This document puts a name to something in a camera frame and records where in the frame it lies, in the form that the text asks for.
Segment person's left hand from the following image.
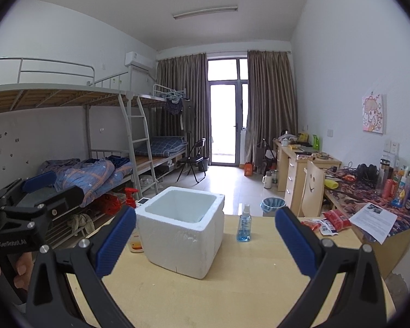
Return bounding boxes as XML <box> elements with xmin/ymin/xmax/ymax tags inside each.
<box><xmin>14</xmin><ymin>251</ymin><xmax>35</xmax><ymax>290</ymax></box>

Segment black folding chair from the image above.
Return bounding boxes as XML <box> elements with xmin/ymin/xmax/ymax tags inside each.
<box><xmin>176</xmin><ymin>137</ymin><xmax>207</xmax><ymax>183</ymax></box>

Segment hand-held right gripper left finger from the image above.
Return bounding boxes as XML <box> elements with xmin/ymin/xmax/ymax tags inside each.
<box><xmin>27</xmin><ymin>206</ymin><xmax>137</xmax><ymax>328</ymax></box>

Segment yellow cartoon bottle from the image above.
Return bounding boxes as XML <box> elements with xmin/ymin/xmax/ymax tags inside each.
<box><xmin>393</xmin><ymin>178</ymin><xmax>409</xmax><ymax>206</ymax></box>

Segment glass balcony door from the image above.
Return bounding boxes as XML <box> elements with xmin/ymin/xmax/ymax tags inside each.
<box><xmin>207</xmin><ymin>58</ymin><xmax>249</xmax><ymax>166</ymax></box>

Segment red can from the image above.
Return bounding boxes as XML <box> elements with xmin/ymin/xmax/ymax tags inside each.
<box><xmin>383</xmin><ymin>178</ymin><xmax>400</xmax><ymax>199</ymax></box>

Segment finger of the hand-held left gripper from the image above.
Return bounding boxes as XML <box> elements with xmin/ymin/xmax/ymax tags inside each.
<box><xmin>0</xmin><ymin>171</ymin><xmax>57</xmax><ymax>206</ymax></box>
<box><xmin>2</xmin><ymin>186</ymin><xmax>85</xmax><ymax>226</ymax></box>

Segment white air conditioner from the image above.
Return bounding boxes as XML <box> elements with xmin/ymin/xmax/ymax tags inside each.
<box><xmin>125</xmin><ymin>51</ymin><xmax>154</xmax><ymax>72</ymax></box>

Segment small red snack packet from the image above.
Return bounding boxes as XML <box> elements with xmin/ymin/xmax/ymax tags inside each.
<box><xmin>301</xmin><ymin>219</ymin><xmax>323</xmax><ymax>233</ymax></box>

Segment black headphones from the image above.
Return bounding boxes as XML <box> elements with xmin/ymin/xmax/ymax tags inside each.
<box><xmin>357</xmin><ymin>163</ymin><xmax>380</xmax><ymax>181</ymax></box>

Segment wooden smiley face chair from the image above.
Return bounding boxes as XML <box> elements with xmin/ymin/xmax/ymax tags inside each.
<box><xmin>299</xmin><ymin>160</ymin><xmax>326</xmax><ymax>217</ymax></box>

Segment blue spray bottle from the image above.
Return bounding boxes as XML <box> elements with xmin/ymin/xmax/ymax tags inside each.
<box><xmin>237</xmin><ymin>204</ymin><xmax>253</xmax><ymax>243</ymax></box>

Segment ceiling tube light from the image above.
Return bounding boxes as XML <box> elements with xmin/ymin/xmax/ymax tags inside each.
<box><xmin>172</xmin><ymin>5</ymin><xmax>239</xmax><ymax>20</ymax></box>

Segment cartoon wall poster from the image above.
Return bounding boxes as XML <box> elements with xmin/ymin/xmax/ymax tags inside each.
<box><xmin>361</xmin><ymin>90</ymin><xmax>386</xmax><ymax>134</ymax></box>

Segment wooden desk with patterned mat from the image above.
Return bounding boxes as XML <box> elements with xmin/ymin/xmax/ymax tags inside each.
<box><xmin>323</xmin><ymin>174</ymin><xmax>410</xmax><ymax>281</ymax></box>

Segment blue orange star quilt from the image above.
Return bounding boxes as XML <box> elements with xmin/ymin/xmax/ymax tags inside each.
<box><xmin>37</xmin><ymin>157</ymin><xmax>134</xmax><ymax>207</ymax></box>

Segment dark hanging clothes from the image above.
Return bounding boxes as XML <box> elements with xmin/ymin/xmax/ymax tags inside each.
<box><xmin>166</xmin><ymin>97</ymin><xmax>195</xmax><ymax>132</ymax></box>

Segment trash bin with blue bag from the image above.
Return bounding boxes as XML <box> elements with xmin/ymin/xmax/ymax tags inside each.
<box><xmin>260</xmin><ymin>196</ymin><xmax>287</xmax><ymax>216</ymax></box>

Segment printed paper sheet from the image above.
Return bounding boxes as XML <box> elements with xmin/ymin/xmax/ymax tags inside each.
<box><xmin>348</xmin><ymin>202</ymin><xmax>399</xmax><ymax>245</ymax></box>

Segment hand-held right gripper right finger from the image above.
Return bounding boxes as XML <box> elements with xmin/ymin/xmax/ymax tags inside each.
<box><xmin>275</xmin><ymin>207</ymin><xmax>388</xmax><ymax>328</ymax></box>

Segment blue plaid bedding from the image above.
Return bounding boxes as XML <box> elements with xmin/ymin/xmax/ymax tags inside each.
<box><xmin>135</xmin><ymin>136</ymin><xmax>188</xmax><ymax>158</ymax></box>

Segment steel thermos bottle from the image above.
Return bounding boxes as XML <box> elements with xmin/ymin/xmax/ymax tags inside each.
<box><xmin>379</xmin><ymin>157</ymin><xmax>392</xmax><ymax>188</ymax></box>

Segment white snack packet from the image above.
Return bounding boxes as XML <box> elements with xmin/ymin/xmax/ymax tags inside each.
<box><xmin>319</xmin><ymin>220</ymin><xmax>339</xmax><ymax>236</ymax></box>

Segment white bunk bed ladder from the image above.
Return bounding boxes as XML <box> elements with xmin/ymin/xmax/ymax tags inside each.
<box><xmin>118</xmin><ymin>90</ymin><xmax>159</xmax><ymax>195</ymax></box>

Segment wooden desk with drawers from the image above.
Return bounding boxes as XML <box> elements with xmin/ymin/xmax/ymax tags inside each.
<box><xmin>273</xmin><ymin>138</ymin><xmax>342</xmax><ymax>209</ymax></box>

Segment brown curtain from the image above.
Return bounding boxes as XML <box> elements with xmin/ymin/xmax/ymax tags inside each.
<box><xmin>156</xmin><ymin>53</ymin><xmax>209</xmax><ymax>159</ymax></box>
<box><xmin>247</xmin><ymin>49</ymin><xmax>298</xmax><ymax>168</ymax></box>

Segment white foam box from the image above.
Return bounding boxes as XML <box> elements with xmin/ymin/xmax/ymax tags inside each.
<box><xmin>136</xmin><ymin>186</ymin><xmax>225</xmax><ymax>280</ymax></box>

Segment large red snack packet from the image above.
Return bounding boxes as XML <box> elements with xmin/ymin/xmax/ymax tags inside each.
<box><xmin>323</xmin><ymin>210</ymin><xmax>352</xmax><ymax>229</ymax></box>

